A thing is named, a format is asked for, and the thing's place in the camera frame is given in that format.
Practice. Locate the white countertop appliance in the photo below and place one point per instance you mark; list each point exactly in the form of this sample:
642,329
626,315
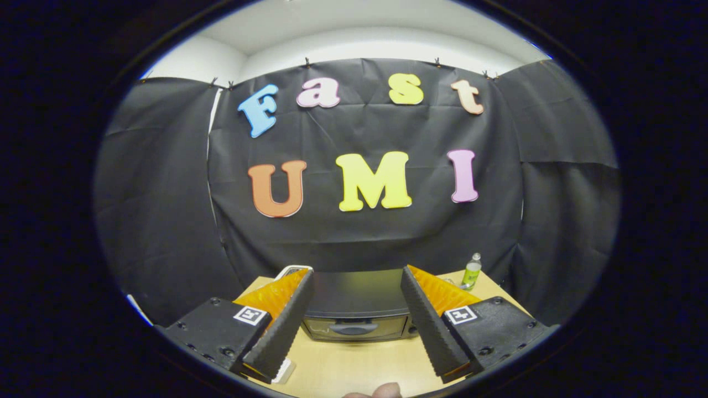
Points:
290,270

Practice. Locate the black toaster oven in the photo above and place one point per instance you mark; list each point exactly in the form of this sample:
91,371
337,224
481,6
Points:
359,293

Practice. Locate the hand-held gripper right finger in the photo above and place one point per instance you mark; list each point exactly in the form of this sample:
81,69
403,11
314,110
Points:
428,326

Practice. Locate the white food tray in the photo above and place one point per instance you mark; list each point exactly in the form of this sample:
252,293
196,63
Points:
286,370

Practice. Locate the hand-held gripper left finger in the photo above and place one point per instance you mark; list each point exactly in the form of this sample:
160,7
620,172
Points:
287,326

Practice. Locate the green drink bottle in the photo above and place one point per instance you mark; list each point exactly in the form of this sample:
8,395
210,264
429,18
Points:
472,272

